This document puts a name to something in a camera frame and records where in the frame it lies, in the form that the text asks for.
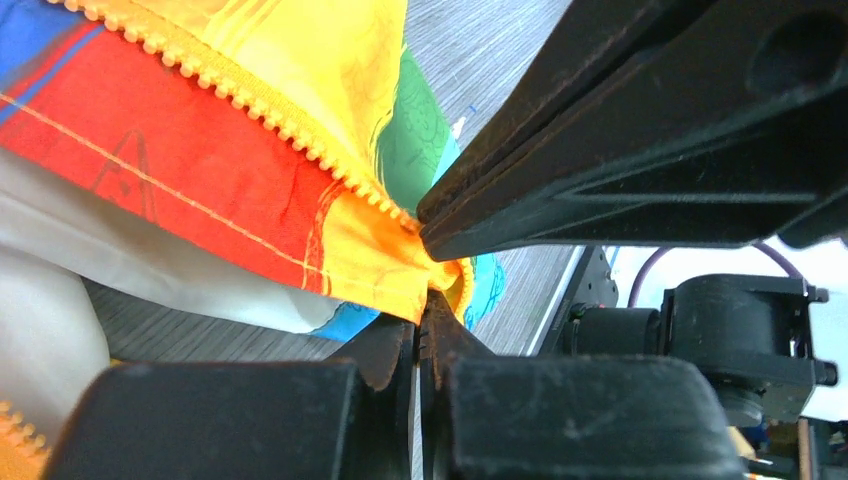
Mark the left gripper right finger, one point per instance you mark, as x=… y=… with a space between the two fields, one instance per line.
x=486 y=416

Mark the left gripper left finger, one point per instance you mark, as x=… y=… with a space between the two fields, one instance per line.
x=345 y=417

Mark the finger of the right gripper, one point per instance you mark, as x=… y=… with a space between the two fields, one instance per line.
x=588 y=44
x=731 y=132

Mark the rainbow striped zip jacket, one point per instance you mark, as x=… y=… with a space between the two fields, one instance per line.
x=257 y=130

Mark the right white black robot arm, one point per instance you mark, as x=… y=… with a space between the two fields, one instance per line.
x=749 y=335

